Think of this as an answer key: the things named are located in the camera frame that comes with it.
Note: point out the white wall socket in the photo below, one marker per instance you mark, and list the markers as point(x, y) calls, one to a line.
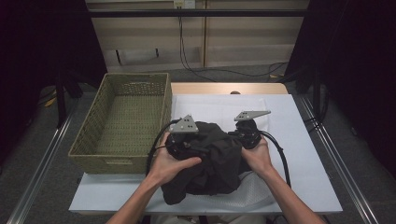
point(183, 3)

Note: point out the dark clothing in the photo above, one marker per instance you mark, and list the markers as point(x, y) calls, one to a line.
point(214, 161)

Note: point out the person's right hand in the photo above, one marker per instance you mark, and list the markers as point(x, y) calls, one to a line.
point(260, 158)

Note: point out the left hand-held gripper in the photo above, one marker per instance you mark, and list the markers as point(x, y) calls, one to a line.
point(183, 143)

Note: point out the dark curtain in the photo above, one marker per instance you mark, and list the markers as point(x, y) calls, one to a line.
point(358, 62)
point(31, 46)

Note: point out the black metal stand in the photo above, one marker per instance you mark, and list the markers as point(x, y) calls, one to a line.
point(317, 93)
point(60, 105)

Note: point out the aluminium floor rail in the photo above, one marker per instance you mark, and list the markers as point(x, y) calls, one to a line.
point(38, 177)
point(329, 143)

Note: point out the white table cover sheet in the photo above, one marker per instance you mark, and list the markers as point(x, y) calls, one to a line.
point(109, 196)

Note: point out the person's left hand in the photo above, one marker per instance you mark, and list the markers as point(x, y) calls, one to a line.
point(168, 168)

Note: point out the black horizontal bar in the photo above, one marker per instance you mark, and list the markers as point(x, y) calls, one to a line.
point(218, 13)

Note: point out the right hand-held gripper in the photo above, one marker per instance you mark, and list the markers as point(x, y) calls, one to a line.
point(249, 133)

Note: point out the green woven basket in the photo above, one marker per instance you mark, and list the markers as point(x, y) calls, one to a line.
point(130, 124)

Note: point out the white mesh laundry bag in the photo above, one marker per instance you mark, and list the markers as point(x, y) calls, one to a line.
point(249, 193)

